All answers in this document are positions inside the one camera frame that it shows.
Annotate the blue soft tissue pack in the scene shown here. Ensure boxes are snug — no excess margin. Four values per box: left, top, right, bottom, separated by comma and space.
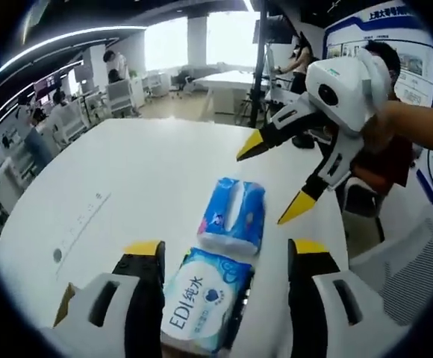
196, 177, 268, 257

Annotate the white mesh office chair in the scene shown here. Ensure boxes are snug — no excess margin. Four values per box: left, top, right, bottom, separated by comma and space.
349, 207, 433, 336

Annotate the black tripod stand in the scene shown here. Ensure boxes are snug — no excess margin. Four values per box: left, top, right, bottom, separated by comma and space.
244, 0, 277, 130

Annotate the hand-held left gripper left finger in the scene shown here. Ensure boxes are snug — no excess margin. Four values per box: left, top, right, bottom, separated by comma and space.
69, 240, 167, 358

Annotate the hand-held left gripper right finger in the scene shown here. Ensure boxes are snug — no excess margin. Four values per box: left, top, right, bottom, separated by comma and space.
287, 238, 389, 358

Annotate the white meeting table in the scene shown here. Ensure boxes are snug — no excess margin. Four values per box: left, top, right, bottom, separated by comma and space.
193, 69, 264, 116

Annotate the person's right hand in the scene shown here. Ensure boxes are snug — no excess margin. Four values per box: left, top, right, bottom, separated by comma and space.
360, 100, 395, 154

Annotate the blue white wall poster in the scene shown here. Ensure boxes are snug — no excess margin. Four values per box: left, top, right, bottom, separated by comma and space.
323, 5, 433, 109

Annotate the white blue wet wipes pack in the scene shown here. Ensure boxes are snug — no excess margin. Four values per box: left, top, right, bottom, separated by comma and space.
159, 245, 257, 354

